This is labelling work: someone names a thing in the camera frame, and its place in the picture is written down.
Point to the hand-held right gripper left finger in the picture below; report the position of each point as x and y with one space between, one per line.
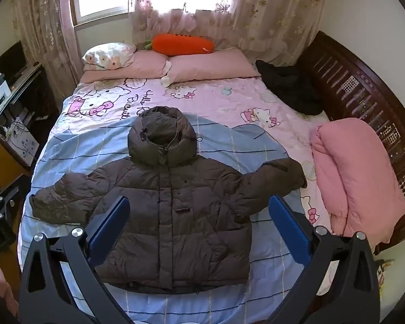
109 224

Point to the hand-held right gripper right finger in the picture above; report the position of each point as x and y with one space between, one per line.
288 224

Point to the brown hooded puffer jacket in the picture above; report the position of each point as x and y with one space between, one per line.
189 226

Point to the person's left forearm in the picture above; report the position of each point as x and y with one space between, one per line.
5 287

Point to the yellow wooden cabinet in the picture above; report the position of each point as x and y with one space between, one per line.
3 165

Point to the white flower print box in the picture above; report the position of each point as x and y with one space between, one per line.
23 146

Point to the folded pink quilt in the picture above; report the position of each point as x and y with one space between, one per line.
351 175

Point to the blue striped bed sheet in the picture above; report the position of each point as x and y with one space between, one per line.
71 148

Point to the black shelf with items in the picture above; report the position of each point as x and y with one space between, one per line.
37 94

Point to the black monitor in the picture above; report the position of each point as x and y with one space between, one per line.
8 59

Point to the black clothing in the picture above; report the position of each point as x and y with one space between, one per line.
290 84

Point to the pink cartoon print bed sheet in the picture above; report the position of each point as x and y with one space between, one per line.
206 98

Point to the dark wooden headboard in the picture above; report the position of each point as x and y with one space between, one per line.
357 84

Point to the small white cloth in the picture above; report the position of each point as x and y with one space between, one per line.
166 74

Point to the pink pillow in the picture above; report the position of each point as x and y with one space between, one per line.
212 65
140 64

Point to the beige floral side curtain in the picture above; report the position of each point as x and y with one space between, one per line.
44 23

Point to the floral print pillow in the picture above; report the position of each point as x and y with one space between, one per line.
108 55

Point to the orange carrot plush pillow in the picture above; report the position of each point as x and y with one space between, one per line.
180 44

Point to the sheer floral curtain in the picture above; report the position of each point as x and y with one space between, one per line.
256 13

